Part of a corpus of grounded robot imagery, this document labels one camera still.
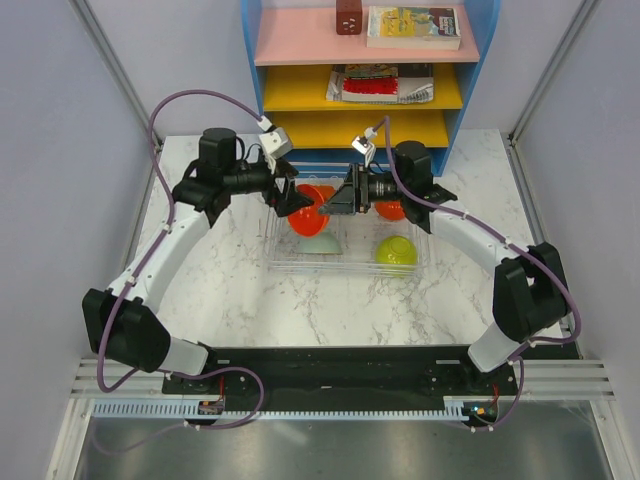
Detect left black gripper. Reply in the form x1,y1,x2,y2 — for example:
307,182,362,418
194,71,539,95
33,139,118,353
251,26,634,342
223,154,312,216

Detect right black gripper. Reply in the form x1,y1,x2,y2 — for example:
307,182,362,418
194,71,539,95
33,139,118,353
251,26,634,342
318,163,409,215

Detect orange bowl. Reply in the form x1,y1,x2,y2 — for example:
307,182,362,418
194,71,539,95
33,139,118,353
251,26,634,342
287,184,335,237

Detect pale green bowl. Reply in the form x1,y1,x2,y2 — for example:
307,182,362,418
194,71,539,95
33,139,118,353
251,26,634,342
296,231,342,255

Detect red plastic bowl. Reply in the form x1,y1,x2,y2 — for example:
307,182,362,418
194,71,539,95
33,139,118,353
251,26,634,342
374,201,405,221

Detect clear wire dish rack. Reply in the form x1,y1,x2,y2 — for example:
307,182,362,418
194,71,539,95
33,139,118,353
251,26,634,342
264,209,429,277

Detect lime green bowl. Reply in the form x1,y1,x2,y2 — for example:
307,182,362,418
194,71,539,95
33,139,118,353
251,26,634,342
375,235,418,265

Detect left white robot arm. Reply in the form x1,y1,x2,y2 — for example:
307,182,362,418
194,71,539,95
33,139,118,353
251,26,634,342
82,127,312,393

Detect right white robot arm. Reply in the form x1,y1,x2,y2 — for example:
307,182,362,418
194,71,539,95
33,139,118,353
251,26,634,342
319,141,571,394

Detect red cover magazine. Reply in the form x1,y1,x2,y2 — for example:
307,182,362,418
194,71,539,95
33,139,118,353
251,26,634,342
326,63,398,104

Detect spiral notebook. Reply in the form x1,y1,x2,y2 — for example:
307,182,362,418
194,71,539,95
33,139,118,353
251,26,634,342
398,63,434,104

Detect blue shelf unit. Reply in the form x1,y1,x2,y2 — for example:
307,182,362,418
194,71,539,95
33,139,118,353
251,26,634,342
241,1,501,175

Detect yellow cover book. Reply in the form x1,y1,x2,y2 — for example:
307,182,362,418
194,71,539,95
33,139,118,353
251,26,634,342
366,6,461,50

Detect brown dice block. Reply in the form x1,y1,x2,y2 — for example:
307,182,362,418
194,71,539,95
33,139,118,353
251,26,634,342
335,0,363,36

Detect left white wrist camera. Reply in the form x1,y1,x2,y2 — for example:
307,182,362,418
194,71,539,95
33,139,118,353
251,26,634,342
258,127,293,174

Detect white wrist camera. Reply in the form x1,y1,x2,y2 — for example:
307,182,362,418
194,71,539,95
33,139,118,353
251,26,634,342
351,127,377,168
258,127,293,174

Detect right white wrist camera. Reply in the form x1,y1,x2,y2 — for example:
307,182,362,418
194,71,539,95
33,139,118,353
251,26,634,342
351,127,377,168

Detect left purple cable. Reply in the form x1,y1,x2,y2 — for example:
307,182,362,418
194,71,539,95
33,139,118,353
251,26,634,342
97,90,276,454

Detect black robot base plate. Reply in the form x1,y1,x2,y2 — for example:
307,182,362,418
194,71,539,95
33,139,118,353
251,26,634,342
162,346,517,411

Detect white slotted cable duct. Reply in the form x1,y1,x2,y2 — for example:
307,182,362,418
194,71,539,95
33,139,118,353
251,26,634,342
91,398,469,422

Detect aluminium frame rail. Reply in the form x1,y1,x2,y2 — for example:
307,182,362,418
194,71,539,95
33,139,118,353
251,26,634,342
70,359,615,401

